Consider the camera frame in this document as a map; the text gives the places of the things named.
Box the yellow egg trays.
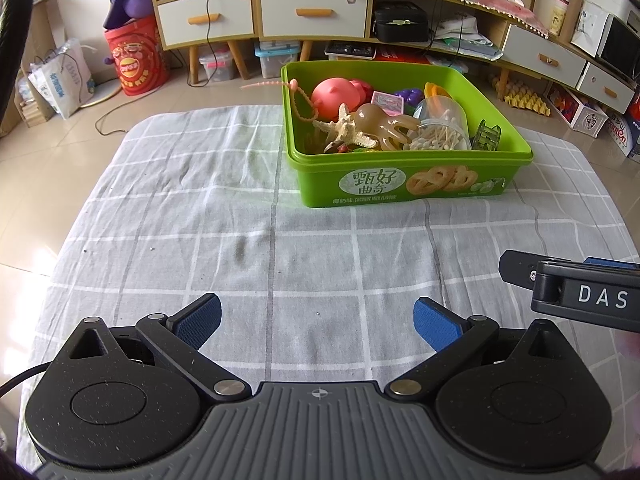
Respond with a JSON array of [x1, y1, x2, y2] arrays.
[[501, 81, 552, 117]]

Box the grey checked table cloth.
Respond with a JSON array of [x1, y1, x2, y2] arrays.
[[15, 105, 640, 466]]

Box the clear storage box pink contents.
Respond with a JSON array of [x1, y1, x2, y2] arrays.
[[198, 48, 239, 83]]

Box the dark curved object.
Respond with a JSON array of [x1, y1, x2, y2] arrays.
[[0, 0, 35, 128]]

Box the white microwave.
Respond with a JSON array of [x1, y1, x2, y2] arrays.
[[572, 0, 640, 81]]

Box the red printed bag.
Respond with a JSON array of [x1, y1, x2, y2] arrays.
[[103, 16, 169, 97]]

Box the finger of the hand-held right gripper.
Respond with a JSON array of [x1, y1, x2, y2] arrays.
[[498, 249, 543, 290], [545, 256, 640, 270]]

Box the thin floor cable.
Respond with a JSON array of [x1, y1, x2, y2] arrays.
[[95, 104, 132, 137]]

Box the pink toy card box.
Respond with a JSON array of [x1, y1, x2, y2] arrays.
[[371, 91, 405, 112]]

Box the white cabinet drawer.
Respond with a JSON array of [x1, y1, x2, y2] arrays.
[[260, 0, 370, 39], [576, 62, 636, 115], [501, 24, 587, 90], [156, 0, 255, 47]]

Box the white paper bag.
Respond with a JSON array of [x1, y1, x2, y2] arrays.
[[27, 37, 96, 121]]

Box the green claw hair clip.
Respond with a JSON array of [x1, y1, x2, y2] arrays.
[[471, 119, 502, 152]]

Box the purple toy grapes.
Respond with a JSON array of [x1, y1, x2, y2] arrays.
[[392, 87, 425, 108]]

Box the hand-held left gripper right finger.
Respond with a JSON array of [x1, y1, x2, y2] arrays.
[[384, 296, 586, 405]]

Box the light wooden rack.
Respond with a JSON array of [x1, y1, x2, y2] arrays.
[[14, 67, 57, 128]]

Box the pile of folded cloths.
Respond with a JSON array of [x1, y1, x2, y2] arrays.
[[432, 12, 505, 62]]

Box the red flat box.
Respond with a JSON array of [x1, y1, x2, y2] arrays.
[[375, 45, 432, 64]]

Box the green plastic box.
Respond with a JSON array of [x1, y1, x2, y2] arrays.
[[280, 60, 533, 209]]

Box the black flat device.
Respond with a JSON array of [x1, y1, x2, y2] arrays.
[[324, 41, 377, 59]]

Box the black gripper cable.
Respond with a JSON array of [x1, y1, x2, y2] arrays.
[[0, 364, 48, 401]]

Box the clear cotton swab jar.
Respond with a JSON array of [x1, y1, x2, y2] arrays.
[[402, 97, 472, 152]]

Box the white printed toy box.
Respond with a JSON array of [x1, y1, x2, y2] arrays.
[[546, 82, 609, 139]]

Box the black case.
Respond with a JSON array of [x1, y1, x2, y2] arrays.
[[373, 6, 431, 44]]

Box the round wooden tray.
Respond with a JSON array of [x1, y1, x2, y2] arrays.
[[79, 82, 124, 109]]

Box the beige starfish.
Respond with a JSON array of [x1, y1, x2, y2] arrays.
[[312, 102, 373, 153]]

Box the pink pig toy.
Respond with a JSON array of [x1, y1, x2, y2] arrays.
[[311, 76, 373, 117]]

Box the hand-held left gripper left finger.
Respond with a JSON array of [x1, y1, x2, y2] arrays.
[[50, 292, 252, 405]]

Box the wooden cabinet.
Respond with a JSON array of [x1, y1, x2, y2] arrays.
[[145, 0, 640, 116]]

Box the white red printed box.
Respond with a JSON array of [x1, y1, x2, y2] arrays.
[[604, 110, 640, 157]]

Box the brown octopus massager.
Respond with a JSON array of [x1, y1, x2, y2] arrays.
[[350, 102, 426, 152]]

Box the blue lid storage box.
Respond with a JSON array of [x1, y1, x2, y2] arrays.
[[253, 41, 302, 79]]

